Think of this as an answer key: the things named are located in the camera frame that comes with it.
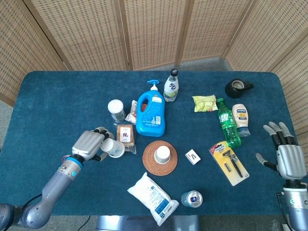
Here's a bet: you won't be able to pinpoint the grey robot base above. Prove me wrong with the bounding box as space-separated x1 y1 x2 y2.
96 215 200 231

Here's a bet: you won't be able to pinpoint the cream mayonnaise squeeze bottle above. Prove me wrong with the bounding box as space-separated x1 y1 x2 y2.
231 103 251 137

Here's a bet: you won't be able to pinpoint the black cast iron teapot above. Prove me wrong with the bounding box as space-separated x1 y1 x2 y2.
224 78 255 99

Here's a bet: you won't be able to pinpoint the yellow green snack bag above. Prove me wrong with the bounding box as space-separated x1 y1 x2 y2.
192 94 218 113

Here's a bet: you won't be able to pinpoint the light blue drink can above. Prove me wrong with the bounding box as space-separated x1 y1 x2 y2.
180 190 203 208

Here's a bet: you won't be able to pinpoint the small white cardboard box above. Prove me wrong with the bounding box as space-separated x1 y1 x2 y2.
184 149 202 166

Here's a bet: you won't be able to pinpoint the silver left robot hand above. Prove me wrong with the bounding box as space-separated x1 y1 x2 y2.
71 126 115 162

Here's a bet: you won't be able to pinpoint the white paper cup blue print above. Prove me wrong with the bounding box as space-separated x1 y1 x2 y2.
100 138 125 158

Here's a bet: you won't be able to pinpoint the green soda bottle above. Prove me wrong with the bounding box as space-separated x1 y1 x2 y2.
217 97 242 148

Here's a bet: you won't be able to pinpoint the clear canister white lid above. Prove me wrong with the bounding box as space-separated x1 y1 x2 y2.
107 99 127 121

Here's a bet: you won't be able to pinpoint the packaged brown cake slices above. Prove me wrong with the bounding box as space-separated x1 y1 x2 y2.
115 123 137 154

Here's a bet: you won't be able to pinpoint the white red snack packet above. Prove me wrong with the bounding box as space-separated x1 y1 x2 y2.
124 100 138 125

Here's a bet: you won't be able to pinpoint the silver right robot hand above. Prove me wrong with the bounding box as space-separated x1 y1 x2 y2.
255 121 308 180

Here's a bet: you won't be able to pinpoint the blue detergent pump bottle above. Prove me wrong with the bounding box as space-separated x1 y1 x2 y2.
135 79 166 137

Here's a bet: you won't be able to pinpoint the round woven rattan coaster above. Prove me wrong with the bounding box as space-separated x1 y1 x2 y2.
142 141 179 177

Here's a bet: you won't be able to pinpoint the woven rattan folding screen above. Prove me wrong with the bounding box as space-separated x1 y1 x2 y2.
0 0 308 169

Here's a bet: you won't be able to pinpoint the blue tablecloth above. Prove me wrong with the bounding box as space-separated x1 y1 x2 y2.
0 70 308 217

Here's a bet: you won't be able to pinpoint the clear lime soda bottle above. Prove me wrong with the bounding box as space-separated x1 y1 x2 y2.
163 68 180 103

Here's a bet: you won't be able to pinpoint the razor in yellow blister pack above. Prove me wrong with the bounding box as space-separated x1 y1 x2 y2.
208 141 250 187

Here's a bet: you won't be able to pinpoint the white powder bag blue print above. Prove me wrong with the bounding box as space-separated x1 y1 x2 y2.
127 171 180 227

